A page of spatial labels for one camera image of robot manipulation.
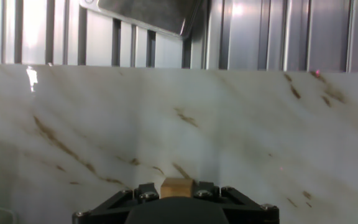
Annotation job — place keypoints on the silver digital scale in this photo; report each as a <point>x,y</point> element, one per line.
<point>141,12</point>

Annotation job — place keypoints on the large wooden cube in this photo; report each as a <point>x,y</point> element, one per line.
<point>176,188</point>

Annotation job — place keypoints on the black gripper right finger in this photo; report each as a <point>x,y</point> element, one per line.
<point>247,211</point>

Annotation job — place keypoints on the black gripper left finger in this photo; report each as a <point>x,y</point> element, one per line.
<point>110,207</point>

